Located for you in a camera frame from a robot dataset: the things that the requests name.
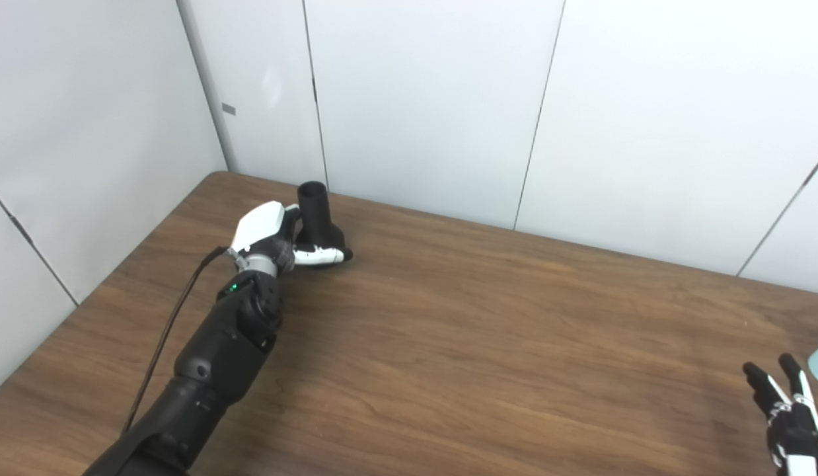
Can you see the black plastic cup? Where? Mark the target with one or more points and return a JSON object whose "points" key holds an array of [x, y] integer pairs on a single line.
{"points": [[318, 221]]}

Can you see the small grey wall sticker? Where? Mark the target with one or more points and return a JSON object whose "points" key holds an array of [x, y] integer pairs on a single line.
{"points": [[228, 109]]}

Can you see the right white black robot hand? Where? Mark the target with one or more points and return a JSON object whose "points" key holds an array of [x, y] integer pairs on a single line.
{"points": [[793, 430]]}

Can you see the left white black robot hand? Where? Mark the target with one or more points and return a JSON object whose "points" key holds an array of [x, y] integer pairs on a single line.
{"points": [[260, 228]]}

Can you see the grey wall corner trim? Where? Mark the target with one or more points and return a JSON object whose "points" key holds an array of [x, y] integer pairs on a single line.
{"points": [[211, 92]]}

